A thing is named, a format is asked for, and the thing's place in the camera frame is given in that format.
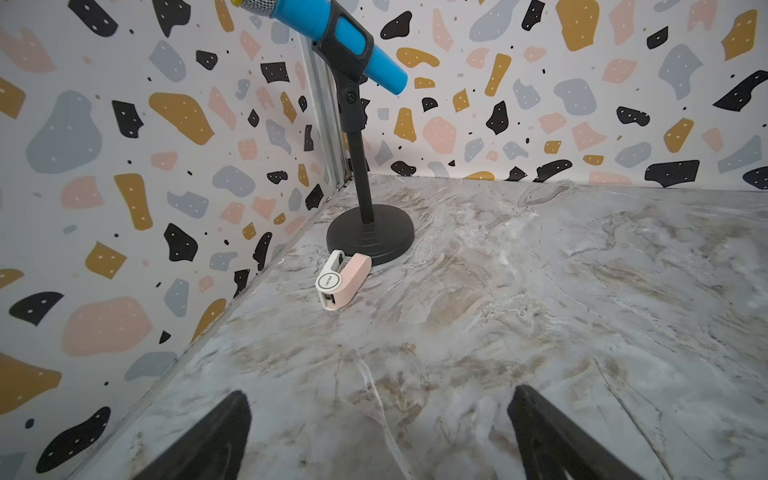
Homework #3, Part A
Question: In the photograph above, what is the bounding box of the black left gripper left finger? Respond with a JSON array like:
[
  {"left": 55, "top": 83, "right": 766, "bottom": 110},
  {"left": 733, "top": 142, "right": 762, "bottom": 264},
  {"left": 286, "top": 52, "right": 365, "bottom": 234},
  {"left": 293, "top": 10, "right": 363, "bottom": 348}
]
[{"left": 134, "top": 391, "right": 252, "bottom": 480}]

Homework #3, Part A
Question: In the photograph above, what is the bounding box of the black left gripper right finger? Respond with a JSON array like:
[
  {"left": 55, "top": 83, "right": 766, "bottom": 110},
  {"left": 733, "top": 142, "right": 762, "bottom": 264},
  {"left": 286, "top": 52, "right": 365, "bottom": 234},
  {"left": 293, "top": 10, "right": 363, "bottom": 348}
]
[{"left": 507, "top": 385, "right": 639, "bottom": 480}]

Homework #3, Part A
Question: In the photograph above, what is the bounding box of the pink white small device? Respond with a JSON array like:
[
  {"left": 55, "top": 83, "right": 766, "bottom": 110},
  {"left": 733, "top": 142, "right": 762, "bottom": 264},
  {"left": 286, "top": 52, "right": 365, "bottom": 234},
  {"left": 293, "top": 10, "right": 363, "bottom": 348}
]
[{"left": 315, "top": 250, "right": 372, "bottom": 311}]

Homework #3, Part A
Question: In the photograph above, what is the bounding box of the black microphone stand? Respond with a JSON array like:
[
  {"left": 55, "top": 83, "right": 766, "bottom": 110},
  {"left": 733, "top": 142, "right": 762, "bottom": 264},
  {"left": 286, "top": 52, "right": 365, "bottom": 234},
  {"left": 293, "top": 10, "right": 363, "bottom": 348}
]
[{"left": 311, "top": 0, "right": 416, "bottom": 266}]

